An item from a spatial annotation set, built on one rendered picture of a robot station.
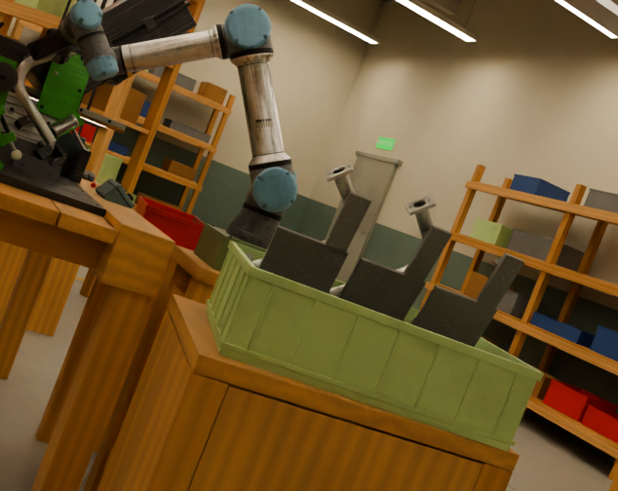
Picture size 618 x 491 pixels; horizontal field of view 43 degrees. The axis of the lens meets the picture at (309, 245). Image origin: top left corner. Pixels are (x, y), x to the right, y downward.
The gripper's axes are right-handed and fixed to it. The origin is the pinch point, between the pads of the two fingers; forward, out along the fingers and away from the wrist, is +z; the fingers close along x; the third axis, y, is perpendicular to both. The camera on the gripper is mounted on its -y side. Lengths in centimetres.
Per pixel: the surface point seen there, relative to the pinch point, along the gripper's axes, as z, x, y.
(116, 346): -39, -77, -30
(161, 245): -47, -59, -12
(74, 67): 5.9, -4.8, 6.6
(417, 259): -104, -80, 15
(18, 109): 8.5, -10.0, -13.5
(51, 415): 56, -104, -39
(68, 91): 6.1, -10.5, 1.8
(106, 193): -1.2, -42.5, -4.0
